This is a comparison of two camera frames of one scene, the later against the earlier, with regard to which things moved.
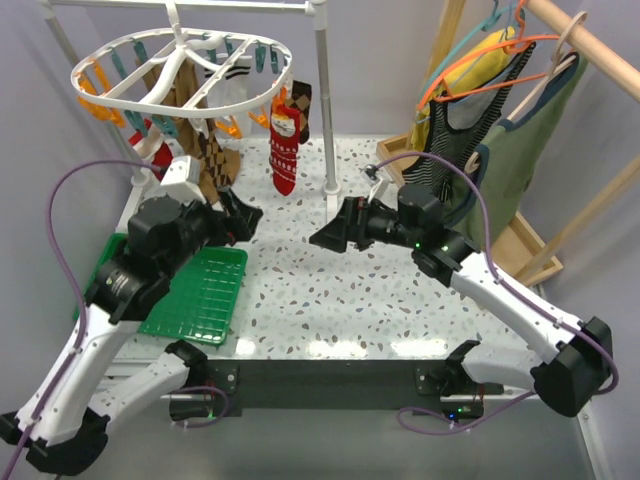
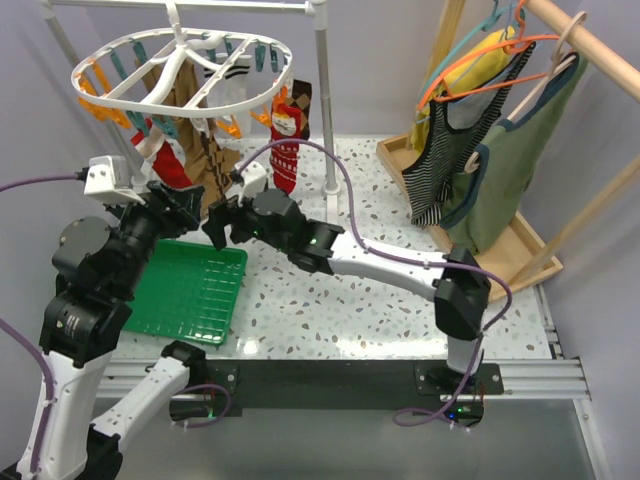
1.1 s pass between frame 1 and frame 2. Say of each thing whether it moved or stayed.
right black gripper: moved
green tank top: stayed
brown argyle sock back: stayed
